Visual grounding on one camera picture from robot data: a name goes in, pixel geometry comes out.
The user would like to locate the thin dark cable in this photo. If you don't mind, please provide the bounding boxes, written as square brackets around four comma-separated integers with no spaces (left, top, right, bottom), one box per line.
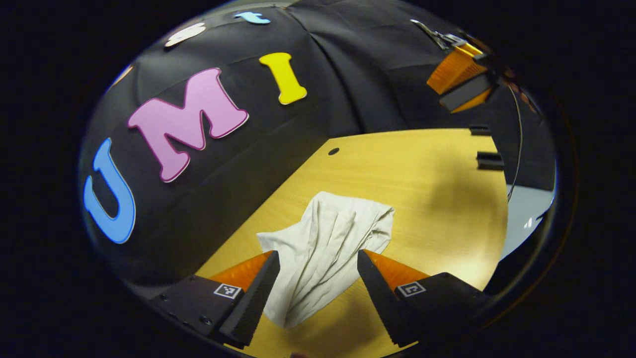
[506,82,524,202]

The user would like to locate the black backdrop cloth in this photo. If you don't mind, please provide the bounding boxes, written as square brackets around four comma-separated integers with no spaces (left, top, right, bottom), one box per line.
[79,0,557,299]

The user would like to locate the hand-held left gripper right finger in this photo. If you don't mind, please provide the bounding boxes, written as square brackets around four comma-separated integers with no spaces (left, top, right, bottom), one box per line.
[357,249,491,349]

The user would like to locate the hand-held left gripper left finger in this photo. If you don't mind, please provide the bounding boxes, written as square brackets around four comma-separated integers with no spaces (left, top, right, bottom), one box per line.
[148,250,281,350]

